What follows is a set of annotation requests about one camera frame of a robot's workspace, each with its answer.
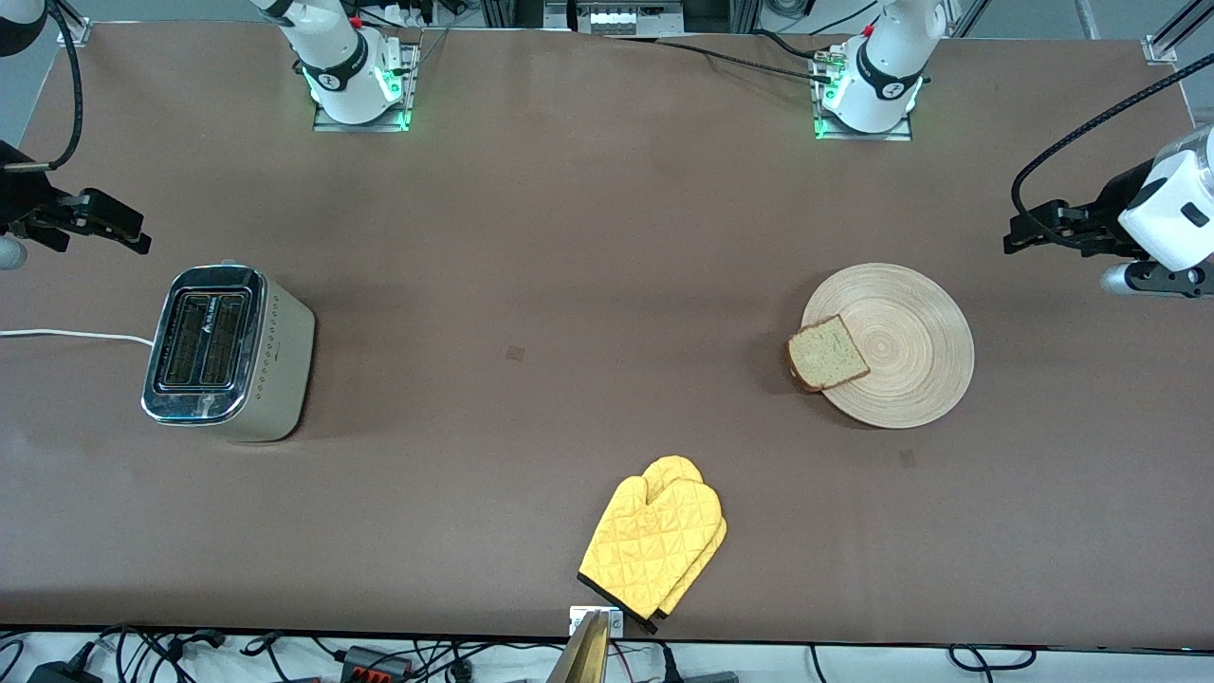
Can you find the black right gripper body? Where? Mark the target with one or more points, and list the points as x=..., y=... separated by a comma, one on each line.
x=19, y=202

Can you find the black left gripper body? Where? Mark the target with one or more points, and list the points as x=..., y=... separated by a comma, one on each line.
x=1106, y=217

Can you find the round wooden plate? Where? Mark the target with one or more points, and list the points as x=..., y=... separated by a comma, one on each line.
x=910, y=351

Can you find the brown bread slice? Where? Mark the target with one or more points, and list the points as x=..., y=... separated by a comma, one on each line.
x=825, y=356

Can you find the silver two-slot toaster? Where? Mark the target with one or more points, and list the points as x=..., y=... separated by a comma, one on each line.
x=275, y=370

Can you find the yellow quilted oven mitt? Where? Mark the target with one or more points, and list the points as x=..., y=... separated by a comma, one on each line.
x=675, y=467
x=650, y=545

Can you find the black power adapter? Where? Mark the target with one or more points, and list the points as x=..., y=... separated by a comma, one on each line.
x=62, y=673

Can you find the grey power strip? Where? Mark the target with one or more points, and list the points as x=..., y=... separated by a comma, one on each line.
x=616, y=19

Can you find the black orange connector block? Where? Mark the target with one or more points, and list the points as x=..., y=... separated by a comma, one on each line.
x=375, y=662

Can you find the brass coloured metal bar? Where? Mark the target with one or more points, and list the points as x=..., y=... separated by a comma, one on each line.
x=583, y=659

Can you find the metal table corner bracket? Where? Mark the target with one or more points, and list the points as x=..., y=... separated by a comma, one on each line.
x=74, y=33
x=1159, y=50

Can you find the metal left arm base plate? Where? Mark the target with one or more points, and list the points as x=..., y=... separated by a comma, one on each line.
x=854, y=137

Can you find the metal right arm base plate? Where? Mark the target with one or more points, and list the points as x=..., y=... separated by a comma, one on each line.
x=411, y=85

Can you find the small metal table bracket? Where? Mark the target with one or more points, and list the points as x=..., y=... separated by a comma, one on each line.
x=577, y=621

